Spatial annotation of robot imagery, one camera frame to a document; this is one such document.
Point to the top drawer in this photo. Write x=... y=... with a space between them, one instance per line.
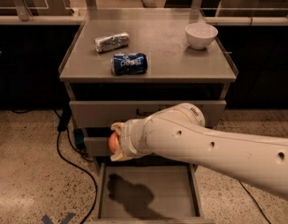
x=101 y=114

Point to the blue pepsi can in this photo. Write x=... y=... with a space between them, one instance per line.
x=129 y=64

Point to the blue power adapter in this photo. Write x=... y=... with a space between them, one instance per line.
x=79 y=139

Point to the open bottom drawer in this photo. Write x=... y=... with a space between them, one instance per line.
x=149 y=195

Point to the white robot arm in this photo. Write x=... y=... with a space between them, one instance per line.
x=178 y=133

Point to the red apple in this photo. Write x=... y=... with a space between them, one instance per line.
x=113 y=142

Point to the white ceramic bowl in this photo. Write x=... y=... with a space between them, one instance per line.
x=200 y=35

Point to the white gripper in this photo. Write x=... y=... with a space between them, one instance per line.
x=129 y=139

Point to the dark background counter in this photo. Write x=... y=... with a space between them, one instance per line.
x=31 y=55

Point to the grey drawer cabinet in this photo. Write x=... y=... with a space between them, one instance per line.
x=175 y=71

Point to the middle drawer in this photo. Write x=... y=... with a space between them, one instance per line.
x=95 y=146

